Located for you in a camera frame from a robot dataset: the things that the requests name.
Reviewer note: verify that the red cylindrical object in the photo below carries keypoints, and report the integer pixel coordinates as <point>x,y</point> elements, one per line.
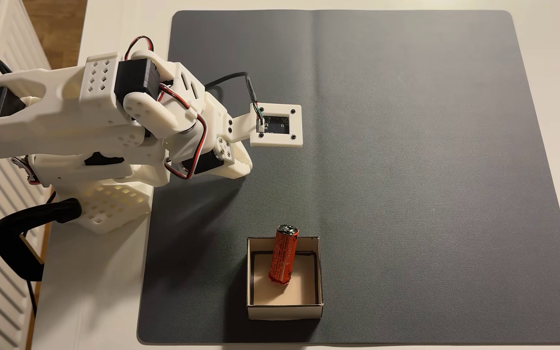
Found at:
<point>283,257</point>

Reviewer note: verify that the small open cardboard box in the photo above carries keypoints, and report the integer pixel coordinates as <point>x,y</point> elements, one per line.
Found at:
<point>285,296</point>

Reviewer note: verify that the dark grey table mat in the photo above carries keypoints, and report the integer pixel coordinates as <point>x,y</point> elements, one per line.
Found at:
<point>406,194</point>

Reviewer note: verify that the black table clamp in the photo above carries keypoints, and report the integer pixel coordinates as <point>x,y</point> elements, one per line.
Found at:
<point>12,233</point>

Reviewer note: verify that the white square camera module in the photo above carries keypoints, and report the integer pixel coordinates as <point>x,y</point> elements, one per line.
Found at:
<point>277,125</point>

